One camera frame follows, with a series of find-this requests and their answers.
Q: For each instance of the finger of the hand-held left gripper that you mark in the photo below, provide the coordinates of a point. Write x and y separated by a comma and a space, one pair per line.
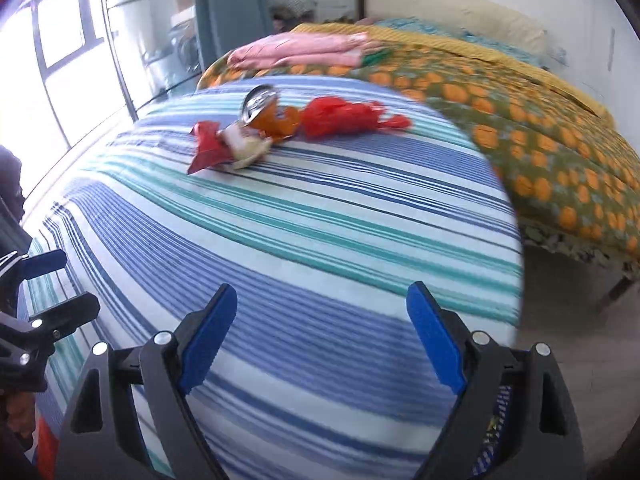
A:
70, 310
47, 262

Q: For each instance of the glass sliding door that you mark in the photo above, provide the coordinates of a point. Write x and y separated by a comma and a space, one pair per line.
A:
145, 20

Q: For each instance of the window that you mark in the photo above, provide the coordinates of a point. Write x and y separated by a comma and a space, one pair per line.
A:
60, 30

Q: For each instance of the pink folded blanket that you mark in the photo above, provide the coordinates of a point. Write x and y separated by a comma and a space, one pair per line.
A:
300, 50

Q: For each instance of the blue curtain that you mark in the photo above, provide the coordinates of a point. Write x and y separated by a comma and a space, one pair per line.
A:
235, 10

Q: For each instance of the teal pillow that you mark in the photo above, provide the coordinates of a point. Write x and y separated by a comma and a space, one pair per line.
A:
415, 25

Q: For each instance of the white wardrobe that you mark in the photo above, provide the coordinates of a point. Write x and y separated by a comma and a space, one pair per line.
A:
600, 0

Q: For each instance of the heap of clothes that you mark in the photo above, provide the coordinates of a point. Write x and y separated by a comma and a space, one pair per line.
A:
292, 5

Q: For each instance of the red plastic bag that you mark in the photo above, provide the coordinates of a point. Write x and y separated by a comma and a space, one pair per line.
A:
340, 115

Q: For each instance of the blue printed bag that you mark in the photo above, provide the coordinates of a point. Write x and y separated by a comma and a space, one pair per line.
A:
492, 430

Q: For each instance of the white wrapper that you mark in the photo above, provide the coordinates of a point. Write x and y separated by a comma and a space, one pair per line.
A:
247, 150

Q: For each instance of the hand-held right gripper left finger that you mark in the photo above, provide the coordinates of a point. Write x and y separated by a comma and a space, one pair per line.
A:
205, 345

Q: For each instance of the orange soda can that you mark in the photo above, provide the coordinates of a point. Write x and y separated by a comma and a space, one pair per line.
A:
270, 117

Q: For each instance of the person's left hand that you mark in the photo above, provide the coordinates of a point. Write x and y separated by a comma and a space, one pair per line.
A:
17, 417

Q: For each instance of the orange floral bedspread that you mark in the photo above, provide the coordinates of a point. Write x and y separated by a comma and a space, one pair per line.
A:
550, 135

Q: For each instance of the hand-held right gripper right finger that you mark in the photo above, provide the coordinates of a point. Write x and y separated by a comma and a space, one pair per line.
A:
437, 340

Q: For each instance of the blue green striped cloth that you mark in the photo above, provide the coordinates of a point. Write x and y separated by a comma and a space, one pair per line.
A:
300, 240

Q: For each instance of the orange red wrapper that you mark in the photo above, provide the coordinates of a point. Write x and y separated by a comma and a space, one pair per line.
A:
207, 147

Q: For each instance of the cream headboard cushion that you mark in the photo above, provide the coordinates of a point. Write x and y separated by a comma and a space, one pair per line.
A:
450, 10

